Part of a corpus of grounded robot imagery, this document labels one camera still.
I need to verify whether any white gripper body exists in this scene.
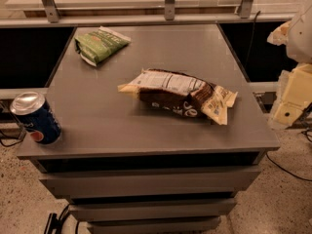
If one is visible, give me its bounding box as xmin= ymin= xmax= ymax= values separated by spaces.
xmin=268 ymin=63 xmax=312 ymax=127

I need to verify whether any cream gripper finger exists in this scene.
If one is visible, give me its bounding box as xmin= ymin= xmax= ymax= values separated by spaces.
xmin=267 ymin=21 xmax=291 ymax=46

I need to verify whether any metal railing frame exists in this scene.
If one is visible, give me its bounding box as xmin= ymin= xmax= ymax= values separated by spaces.
xmin=0 ymin=0 xmax=295 ymax=28

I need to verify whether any green chip bag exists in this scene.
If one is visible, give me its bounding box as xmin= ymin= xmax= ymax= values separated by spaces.
xmin=74 ymin=26 xmax=132 ymax=66

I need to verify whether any brown chip bag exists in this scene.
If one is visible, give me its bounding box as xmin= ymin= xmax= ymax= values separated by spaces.
xmin=118 ymin=69 xmax=238 ymax=125

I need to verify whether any grey drawer cabinet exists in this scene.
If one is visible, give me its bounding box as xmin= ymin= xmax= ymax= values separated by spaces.
xmin=18 ymin=24 xmax=279 ymax=234

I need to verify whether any blue pepsi can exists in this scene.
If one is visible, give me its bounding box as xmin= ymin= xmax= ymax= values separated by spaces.
xmin=10 ymin=92 xmax=61 ymax=144

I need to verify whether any black cable left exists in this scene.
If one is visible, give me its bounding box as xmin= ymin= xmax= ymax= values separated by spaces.
xmin=0 ymin=101 xmax=26 ymax=148

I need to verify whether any black object under cabinet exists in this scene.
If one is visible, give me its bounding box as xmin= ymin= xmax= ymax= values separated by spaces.
xmin=43 ymin=205 xmax=70 ymax=234

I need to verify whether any black floor cable right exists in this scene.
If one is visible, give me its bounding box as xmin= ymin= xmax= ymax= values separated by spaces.
xmin=265 ymin=152 xmax=312 ymax=182

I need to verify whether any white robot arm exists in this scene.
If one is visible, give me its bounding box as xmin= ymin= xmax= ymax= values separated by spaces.
xmin=267 ymin=0 xmax=312 ymax=130

